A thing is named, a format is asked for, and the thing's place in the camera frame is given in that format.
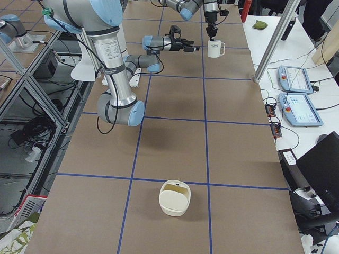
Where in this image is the green bean bag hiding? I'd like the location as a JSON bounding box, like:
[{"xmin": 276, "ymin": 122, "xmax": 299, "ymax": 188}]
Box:
[{"xmin": 252, "ymin": 20, "xmax": 268, "ymax": 30}]

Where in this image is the cream oval bin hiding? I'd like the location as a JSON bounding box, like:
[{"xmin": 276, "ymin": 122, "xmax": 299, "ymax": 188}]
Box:
[{"xmin": 158, "ymin": 180, "xmax": 191, "ymax": 217}]

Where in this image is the black laptop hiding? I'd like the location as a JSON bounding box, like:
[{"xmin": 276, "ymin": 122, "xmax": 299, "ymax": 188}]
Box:
[{"xmin": 297, "ymin": 131, "xmax": 338, "ymax": 212}]

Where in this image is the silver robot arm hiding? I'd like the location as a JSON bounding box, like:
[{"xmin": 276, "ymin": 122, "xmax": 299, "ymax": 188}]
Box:
[
  {"xmin": 151, "ymin": 0, "xmax": 222, "ymax": 41},
  {"xmin": 39, "ymin": 1, "xmax": 198, "ymax": 126}
]

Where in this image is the wooden plank stand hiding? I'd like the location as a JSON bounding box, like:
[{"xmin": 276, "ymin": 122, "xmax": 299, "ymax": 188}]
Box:
[{"xmin": 312, "ymin": 21, "xmax": 339, "ymax": 65}]

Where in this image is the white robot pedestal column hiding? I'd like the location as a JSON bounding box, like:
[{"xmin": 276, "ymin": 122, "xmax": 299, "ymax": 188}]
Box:
[{"xmin": 102, "ymin": 15, "xmax": 143, "ymax": 88}]

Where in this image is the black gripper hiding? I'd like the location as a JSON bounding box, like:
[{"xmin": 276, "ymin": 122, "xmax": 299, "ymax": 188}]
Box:
[
  {"xmin": 170, "ymin": 39, "xmax": 200, "ymax": 52},
  {"xmin": 205, "ymin": 12, "xmax": 218, "ymax": 41}
]

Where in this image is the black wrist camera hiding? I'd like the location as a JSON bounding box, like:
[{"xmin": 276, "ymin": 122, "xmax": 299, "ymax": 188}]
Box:
[
  {"xmin": 165, "ymin": 24, "xmax": 181, "ymax": 39},
  {"xmin": 219, "ymin": 9, "xmax": 229, "ymax": 17}
]

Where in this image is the blue teach pendant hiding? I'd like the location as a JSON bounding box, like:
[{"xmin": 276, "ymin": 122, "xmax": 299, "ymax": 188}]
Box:
[
  {"xmin": 278, "ymin": 93, "xmax": 323, "ymax": 127},
  {"xmin": 278, "ymin": 66, "xmax": 313, "ymax": 94}
]

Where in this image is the red cylinder bottle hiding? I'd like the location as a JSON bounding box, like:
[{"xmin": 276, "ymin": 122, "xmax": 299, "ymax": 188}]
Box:
[{"xmin": 240, "ymin": 0, "xmax": 252, "ymax": 23}]

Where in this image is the blue teach pendant far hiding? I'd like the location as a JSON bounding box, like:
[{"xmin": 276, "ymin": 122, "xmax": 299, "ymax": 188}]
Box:
[{"xmin": 278, "ymin": 66, "xmax": 313, "ymax": 94}]

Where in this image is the aluminium frame post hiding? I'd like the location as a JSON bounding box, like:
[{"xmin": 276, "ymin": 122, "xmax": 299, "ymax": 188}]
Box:
[{"xmin": 253, "ymin": 0, "xmax": 300, "ymax": 83}]

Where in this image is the blue teach pendant near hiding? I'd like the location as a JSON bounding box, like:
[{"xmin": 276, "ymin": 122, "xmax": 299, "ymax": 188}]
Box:
[{"xmin": 278, "ymin": 93, "xmax": 323, "ymax": 127}]

